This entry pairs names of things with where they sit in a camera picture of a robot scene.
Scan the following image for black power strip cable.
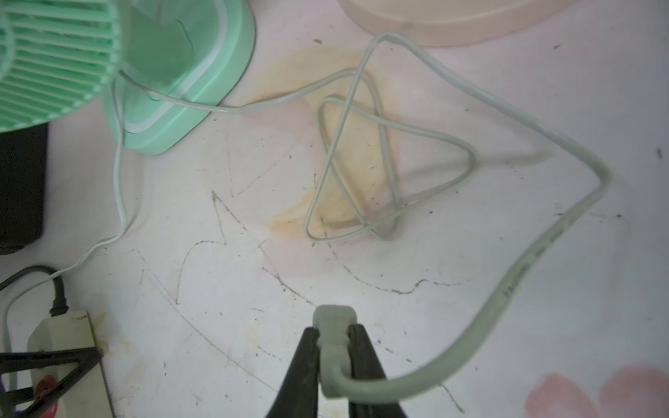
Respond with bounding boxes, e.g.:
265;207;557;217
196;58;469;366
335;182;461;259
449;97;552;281
0;265;70;318

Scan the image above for thin white cream fan cable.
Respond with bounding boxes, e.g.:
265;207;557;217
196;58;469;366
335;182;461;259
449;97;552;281
117;66;479;244

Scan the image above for cream power strip red sockets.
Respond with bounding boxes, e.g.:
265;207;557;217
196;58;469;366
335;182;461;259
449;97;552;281
27;310;113;418

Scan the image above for white green fan cable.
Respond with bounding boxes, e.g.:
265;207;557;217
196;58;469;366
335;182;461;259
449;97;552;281
0;32;613;406

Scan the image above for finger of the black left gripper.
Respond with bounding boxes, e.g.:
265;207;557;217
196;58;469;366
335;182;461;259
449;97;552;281
1;347;102;417

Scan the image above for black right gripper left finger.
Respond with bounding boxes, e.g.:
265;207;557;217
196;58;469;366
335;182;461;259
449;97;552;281
266;327;320;418

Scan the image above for cream round desk fan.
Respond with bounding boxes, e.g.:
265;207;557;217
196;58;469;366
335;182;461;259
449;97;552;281
339;0;573;47

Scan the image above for green desk fan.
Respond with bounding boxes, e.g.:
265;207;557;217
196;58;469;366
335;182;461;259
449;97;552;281
1;0;256;156

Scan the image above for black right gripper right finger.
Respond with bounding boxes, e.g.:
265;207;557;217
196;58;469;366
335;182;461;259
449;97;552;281
348;324;407;418

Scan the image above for black plastic tool case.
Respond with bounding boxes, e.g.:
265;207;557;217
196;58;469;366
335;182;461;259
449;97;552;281
1;124;48;255

